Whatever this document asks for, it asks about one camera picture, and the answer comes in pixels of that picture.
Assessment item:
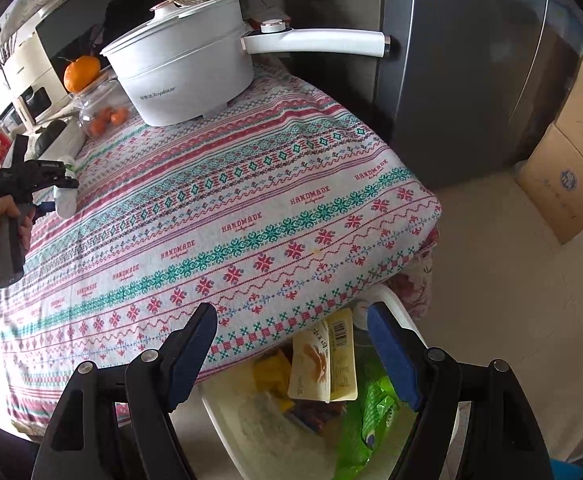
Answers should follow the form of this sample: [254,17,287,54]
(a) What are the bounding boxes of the white electric pot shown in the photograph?
[100,0,390,127]

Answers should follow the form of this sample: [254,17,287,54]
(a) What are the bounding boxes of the black and white item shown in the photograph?
[24,119,85,162]

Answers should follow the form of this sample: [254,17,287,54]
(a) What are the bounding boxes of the green snack packet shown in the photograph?
[335,360,408,480]

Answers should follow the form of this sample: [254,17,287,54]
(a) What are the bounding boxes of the large orange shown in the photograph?
[63,55,102,94]

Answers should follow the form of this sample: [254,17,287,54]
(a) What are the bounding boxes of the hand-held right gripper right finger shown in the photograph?
[366,301,555,480]

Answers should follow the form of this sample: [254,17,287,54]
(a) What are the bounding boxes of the patterned woven tablecloth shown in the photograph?
[0,55,443,441]

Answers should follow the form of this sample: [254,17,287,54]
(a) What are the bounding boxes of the red floral cloth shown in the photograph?
[391,227,443,323]

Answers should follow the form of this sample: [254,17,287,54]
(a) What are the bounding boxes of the beige snack packet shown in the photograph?
[288,309,360,404]

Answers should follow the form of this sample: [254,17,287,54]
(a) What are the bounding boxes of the yellow snack packet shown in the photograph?
[253,349,295,412]

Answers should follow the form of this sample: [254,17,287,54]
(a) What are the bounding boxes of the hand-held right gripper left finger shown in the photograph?
[32,302,218,480]

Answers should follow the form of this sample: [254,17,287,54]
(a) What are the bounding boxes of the grey refrigerator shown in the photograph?
[276,0,583,192]

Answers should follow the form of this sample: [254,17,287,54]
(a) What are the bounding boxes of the white plastic bin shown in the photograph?
[199,285,428,480]

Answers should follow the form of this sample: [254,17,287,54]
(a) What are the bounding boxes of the glass jar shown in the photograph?
[74,67,135,141]

